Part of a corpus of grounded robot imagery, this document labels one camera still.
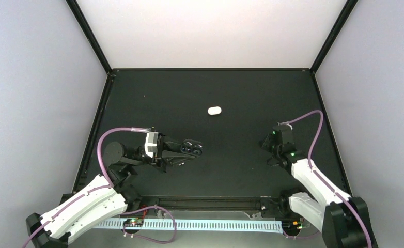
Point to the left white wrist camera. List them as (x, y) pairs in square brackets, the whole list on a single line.
[(151, 144)]

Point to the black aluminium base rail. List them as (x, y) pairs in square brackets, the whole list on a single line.
[(268, 207)]

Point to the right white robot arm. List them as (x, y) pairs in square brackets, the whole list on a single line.
[(343, 220)]

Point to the frame post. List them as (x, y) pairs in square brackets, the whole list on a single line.
[(334, 32), (85, 27)]

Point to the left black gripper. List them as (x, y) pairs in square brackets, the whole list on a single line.
[(167, 155)]

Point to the white oval case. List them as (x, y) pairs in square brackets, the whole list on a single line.
[(215, 110)]

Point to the light blue slotted cable duct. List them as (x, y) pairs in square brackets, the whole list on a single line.
[(270, 226)]

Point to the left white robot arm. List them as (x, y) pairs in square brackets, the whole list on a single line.
[(111, 192)]

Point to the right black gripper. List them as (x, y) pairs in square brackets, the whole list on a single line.
[(264, 144)]

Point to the left back frame post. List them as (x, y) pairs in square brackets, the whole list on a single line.
[(85, 27)]

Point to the black earbud charging case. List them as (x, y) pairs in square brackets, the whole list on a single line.
[(192, 147)]

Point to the right back frame post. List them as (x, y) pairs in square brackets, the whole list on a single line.
[(334, 32)]

